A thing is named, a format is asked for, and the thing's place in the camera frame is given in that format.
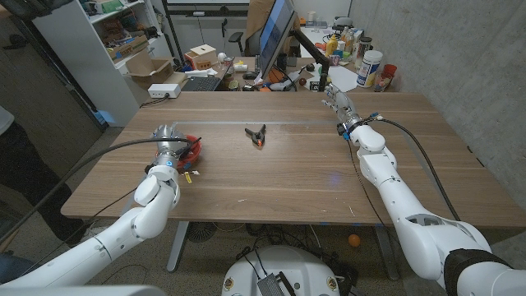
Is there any white wipes canister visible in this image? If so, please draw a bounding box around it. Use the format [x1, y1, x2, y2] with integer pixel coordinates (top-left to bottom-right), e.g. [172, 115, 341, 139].
[356, 49, 384, 89]

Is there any white paper sheet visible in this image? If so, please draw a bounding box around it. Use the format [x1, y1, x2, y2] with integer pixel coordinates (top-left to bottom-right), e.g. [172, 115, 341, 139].
[328, 65, 358, 93]

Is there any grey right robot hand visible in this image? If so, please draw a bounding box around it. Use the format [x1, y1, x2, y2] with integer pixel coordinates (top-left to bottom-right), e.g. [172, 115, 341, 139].
[322, 83, 362, 127]

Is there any white power box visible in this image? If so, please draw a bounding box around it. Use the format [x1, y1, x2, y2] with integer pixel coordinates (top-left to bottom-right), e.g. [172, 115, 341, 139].
[147, 83, 182, 99]

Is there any white shelf unit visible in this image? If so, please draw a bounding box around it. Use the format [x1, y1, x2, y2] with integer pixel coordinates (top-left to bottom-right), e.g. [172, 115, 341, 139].
[32, 0, 173, 127]

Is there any orange basketball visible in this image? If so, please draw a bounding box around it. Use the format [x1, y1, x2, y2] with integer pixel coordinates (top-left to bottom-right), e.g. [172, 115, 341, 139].
[269, 67, 287, 85]

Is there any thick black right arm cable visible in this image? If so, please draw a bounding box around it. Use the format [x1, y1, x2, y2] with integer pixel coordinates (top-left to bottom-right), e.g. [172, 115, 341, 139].
[369, 114, 462, 223]

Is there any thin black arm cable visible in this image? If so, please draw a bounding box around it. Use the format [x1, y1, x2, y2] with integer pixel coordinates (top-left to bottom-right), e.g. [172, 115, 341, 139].
[20, 187, 139, 273]
[346, 139, 407, 244]

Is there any yellow bottle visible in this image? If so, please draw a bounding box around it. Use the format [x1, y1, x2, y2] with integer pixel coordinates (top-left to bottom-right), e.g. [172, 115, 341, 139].
[325, 35, 339, 58]

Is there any small lidded cardboard box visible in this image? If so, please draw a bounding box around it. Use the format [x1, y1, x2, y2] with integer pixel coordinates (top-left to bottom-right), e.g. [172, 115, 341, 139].
[183, 44, 218, 71]

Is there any clear jar black lid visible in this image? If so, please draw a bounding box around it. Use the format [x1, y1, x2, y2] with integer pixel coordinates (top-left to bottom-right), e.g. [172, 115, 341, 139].
[353, 35, 373, 69]

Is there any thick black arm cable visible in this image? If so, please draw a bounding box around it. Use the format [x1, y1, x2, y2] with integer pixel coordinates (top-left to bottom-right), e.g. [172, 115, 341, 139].
[0, 137, 195, 244]
[369, 114, 462, 223]

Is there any black orange-tipped spring clamp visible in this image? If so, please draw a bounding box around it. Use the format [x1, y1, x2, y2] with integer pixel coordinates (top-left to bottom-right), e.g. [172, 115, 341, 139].
[244, 123, 267, 149]

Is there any black keyboard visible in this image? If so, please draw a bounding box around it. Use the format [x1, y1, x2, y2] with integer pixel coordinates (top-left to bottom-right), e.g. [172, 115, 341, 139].
[180, 76, 223, 93]

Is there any green box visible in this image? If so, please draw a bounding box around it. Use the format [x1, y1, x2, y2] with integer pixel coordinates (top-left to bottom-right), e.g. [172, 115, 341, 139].
[94, 0, 124, 14]

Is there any black-framed whiteboard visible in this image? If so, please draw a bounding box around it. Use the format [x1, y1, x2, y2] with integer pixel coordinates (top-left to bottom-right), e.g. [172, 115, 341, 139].
[161, 0, 252, 65]

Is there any labelled cardboard box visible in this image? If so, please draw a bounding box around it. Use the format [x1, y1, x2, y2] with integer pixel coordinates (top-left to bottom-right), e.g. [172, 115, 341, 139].
[107, 35, 150, 62]

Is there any black computer monitor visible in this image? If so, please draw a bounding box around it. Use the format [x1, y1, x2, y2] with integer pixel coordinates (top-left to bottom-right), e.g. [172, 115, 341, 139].
[258, 0, 298, 80]

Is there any black office chair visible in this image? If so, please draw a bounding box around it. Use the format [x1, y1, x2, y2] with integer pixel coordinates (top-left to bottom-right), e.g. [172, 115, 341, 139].
[228, 31, 246, 54]

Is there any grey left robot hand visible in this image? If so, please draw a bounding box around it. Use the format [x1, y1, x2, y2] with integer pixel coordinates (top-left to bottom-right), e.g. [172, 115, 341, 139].
[151, 124, 194, 160]

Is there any open cardboard box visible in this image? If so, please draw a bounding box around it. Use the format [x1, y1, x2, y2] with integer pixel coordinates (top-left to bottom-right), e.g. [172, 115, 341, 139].
[125, 49, 176, 90]

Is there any blue plastic piece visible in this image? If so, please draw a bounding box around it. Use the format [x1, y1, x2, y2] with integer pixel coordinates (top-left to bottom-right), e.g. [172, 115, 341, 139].
[96, 109, 117, 125]

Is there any red bowl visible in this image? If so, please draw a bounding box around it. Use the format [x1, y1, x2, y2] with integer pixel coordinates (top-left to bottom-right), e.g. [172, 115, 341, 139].
[176, 134, 204, 172]

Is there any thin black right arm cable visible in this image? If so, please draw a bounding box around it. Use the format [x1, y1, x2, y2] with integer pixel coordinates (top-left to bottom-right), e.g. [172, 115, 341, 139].
[346, 139, 407, 244]

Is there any grey ribbed heat sink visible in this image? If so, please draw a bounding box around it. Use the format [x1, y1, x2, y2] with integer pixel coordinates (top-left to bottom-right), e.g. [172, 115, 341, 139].
[256, 273, 287, 296]

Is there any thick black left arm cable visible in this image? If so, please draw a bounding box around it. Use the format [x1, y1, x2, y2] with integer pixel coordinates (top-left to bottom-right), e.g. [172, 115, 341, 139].
[0, 137, 195, 244]

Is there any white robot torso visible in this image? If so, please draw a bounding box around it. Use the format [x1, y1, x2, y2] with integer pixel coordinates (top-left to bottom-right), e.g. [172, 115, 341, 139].
[221, 245, 341, 296]

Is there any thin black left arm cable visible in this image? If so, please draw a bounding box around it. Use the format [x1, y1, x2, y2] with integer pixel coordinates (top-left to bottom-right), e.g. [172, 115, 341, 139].
[20, 187, 139, 273]

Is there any person in dark trousers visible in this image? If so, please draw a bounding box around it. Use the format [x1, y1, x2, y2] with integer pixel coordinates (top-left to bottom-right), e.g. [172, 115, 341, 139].
[0, 105, 88, 247]

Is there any tan jacket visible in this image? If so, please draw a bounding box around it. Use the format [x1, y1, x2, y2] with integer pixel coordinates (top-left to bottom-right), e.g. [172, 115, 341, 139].
[245, 0, 301, 57]

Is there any grey table leg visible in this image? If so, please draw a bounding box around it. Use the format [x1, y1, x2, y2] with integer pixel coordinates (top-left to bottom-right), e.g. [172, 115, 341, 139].
[166, 221, 190, 273]
[373, 224, 399, 280]

